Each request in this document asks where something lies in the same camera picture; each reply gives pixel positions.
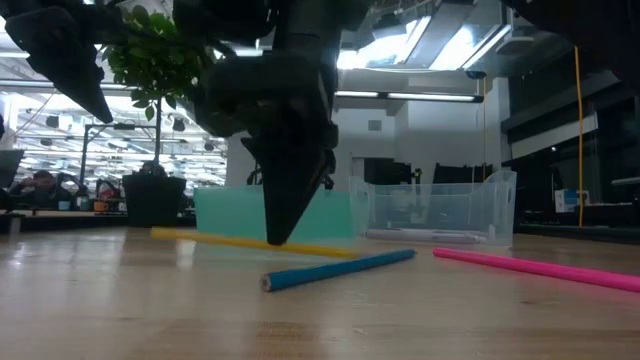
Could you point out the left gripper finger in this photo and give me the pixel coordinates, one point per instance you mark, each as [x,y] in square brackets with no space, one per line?
[60,50]

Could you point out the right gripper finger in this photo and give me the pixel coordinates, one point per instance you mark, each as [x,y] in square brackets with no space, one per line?
[290,190]
[328,170]

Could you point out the blue pencil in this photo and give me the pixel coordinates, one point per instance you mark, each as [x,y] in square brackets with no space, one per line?
[335,270]

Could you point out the yellow pencil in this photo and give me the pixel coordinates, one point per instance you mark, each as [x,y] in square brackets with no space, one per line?
[210,238]

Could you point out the pink pencil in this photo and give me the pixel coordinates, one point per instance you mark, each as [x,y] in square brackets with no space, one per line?
[540,269]

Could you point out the teal plastic bin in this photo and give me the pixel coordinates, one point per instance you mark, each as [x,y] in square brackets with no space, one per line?
[230,210]

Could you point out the clear plastic bin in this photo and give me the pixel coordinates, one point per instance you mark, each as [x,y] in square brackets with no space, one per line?
[440,210]

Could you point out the dark background monitor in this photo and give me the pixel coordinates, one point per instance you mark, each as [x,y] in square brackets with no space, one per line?
[10,167]

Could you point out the potted green plant black pot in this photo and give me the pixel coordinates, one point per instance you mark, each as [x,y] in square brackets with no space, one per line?
[152,200]

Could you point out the person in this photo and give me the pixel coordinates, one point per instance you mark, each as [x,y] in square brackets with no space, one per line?
[42,190]
[150,169]

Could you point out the teal mug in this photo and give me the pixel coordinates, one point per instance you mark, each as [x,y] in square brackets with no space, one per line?
[64,205]

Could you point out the orange mug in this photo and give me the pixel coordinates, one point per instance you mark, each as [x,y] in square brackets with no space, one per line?
[101,205]

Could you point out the background desk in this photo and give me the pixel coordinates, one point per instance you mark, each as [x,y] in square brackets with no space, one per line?
[60,220]

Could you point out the white box blue print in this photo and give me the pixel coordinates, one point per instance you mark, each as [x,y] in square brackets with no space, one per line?
[567,200]

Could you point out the black background station frame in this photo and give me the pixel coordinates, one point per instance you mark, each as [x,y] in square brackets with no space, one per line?
[120,126]

